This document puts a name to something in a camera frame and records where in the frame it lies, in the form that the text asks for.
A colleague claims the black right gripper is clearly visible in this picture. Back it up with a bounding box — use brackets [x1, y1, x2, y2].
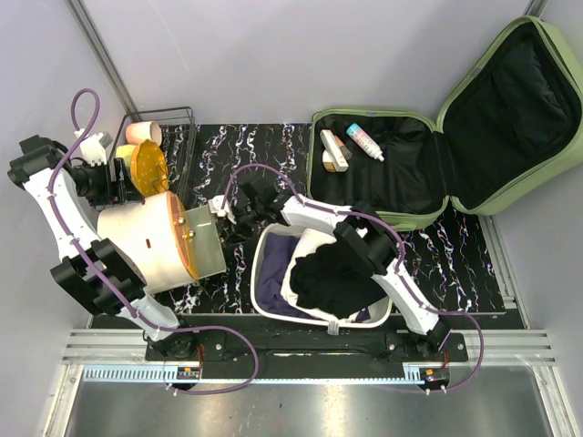
[221, 200, 265, 247]

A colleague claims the navy blue garment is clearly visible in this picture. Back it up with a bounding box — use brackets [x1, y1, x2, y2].
[253, 229, 389, 325]

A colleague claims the white grey cloth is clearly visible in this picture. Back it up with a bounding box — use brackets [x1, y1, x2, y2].
[280, 226, 393, 336]

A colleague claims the white cylinder appliance orange lid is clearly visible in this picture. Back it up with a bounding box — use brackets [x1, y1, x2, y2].
[97, 191, 227, 295]

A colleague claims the black garment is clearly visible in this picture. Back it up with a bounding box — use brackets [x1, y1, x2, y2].
[290, 243, 387, 319]

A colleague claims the white cosmetic tube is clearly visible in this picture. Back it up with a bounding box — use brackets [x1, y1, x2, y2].
[320, 129, 349, 172]

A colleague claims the pink blue tube bottle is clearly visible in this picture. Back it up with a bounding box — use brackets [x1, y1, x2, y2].
[346, 123, 384, 162]

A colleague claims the green hard-shell suitcase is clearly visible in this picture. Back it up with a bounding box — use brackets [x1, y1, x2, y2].
[307, 15, 582, 231]

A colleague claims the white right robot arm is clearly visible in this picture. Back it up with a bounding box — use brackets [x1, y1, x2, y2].
[234, 178, 451, 361]

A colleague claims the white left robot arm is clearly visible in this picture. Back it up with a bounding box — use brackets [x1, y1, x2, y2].
[7, 135, 197, 361]

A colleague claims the light green cup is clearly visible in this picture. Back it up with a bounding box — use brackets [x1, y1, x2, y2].
[115, 144, 137, 168]

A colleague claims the pink cup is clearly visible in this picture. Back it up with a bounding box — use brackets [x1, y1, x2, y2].
[125, 121, 162, 146]

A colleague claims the white round cosmetic jar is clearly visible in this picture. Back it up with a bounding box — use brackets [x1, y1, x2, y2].
[322, 150, 336, 173]

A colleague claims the beige cosmetic stick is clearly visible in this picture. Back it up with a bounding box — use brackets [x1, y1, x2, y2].
[336, 138, 353, 160]

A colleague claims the white rectangular plastic basin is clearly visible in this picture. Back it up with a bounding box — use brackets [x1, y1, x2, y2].
[251, 224, 393, 329]

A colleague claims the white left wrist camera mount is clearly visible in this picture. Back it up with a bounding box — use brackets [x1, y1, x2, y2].
[73, 132, 113, 167]

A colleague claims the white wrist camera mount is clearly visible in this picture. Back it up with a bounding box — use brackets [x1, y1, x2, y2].
[73, 132, 113, 167]
[209, 195, 236, 224]

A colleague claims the black wire dish rack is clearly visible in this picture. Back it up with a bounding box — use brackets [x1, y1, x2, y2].
[108, 107, 199, 206]

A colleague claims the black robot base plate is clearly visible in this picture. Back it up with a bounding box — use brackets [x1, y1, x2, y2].
[144, 313, 469, 384]

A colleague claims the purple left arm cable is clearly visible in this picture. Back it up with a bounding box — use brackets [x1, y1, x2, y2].
[48, 88, 261, 395]

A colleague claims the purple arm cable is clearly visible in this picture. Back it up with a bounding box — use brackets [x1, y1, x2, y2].
[225, 163, 486, 396]
[48, 88, 261, 395]

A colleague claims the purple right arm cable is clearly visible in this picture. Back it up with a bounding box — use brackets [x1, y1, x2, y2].
[225, 163, 486, 396]

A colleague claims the aluminium rail frame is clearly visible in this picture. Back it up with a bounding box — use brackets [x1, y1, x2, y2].
[45, 330, 582, 436]

